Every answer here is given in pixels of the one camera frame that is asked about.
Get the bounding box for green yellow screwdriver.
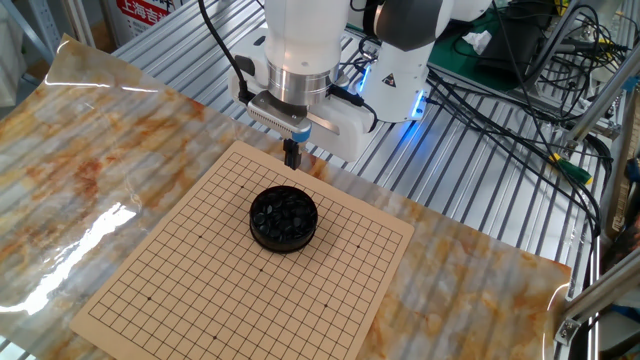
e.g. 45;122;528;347
548;152;595;186

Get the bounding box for grey metal shelf frame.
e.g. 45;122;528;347
0;0;64;66

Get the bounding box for brown wooden panel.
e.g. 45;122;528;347
612;99;640;236

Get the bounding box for black bowl of Go stones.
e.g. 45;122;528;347
248;185;320;255

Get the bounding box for long black camera cable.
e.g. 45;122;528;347
197;0;256;105

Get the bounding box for grey metal bar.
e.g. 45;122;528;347
524;0;584;86

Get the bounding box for orange marble pattern mat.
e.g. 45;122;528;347
0;33;572;360

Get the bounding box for tan Go board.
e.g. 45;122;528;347
68;139;416;360

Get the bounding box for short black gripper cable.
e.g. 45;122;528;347
327;84;380;134

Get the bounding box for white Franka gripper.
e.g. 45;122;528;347
228;27;376;172

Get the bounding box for black box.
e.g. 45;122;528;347
474;9;549;81

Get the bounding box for red white sign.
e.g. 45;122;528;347
115;0;174;36

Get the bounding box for aluminium frame bar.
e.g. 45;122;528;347
552;254;640;346
564;54;640;146

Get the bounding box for green cutting mat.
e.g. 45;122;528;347
427;0;556;94

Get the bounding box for crumpled white tissue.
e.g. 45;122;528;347
460;29;494;56

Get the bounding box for white metal post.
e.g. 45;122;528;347
62;0;96;49

